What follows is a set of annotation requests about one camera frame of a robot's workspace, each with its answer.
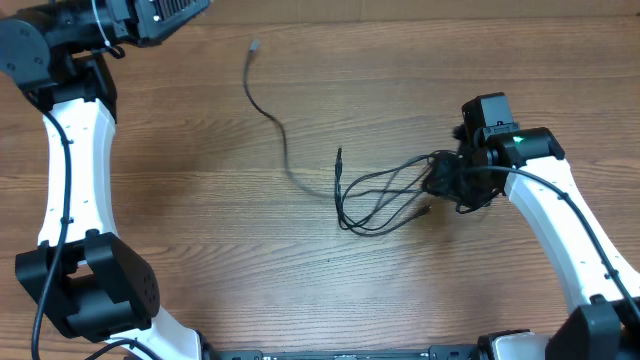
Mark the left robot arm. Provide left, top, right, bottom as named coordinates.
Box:
left=1, top=0, right=214, bottom=359

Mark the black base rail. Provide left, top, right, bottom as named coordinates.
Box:
left=214, top=329, right=531, bottom=360

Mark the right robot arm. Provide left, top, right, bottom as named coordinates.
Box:
left=422, top=92, right=639, bottom=360

